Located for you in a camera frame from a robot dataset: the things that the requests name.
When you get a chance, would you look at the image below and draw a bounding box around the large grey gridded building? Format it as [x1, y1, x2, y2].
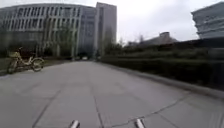
[0, 1, 118, 60]

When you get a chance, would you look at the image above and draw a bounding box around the yellow bicycle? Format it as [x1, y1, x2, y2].
[7, 47, 45, 75]

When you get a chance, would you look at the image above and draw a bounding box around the pale building with banded floors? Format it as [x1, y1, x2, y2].
[190, 1, 224, 40]

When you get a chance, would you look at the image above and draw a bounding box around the grey stone kerb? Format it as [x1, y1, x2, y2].
[99, 61, 224, 101]

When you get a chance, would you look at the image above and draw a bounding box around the low building with sloped roof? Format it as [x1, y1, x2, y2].
[128, 31, 179, 47]

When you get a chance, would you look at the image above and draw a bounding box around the long dark green hedge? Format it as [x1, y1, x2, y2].
[99, 46, 224, 90]

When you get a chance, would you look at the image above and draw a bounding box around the robot's own part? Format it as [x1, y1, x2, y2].
[69, 119, 81, 128]
[134, 118, 146, 128]

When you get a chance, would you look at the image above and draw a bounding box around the grey paved slab plaza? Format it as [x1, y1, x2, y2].
[0, 60, 224, 128]

